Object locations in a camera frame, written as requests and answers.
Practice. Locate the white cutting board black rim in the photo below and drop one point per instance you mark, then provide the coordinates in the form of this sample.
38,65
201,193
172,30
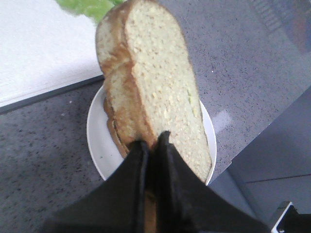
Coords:
43,48

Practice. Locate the metal frame corner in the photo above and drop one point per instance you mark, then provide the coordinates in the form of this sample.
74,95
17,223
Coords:
287,219

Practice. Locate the green lettuce leaf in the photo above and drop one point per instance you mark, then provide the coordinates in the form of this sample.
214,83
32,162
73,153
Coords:
93,9

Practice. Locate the white round plate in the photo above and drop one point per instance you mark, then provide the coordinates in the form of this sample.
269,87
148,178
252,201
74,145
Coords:
105,154

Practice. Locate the toasted bread slice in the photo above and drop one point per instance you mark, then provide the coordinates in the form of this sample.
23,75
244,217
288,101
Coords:
122,148
149,80

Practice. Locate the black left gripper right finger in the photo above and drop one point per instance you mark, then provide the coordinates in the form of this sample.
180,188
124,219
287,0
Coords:
186,205

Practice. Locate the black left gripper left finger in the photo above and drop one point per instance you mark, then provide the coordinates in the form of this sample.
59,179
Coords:
117,206

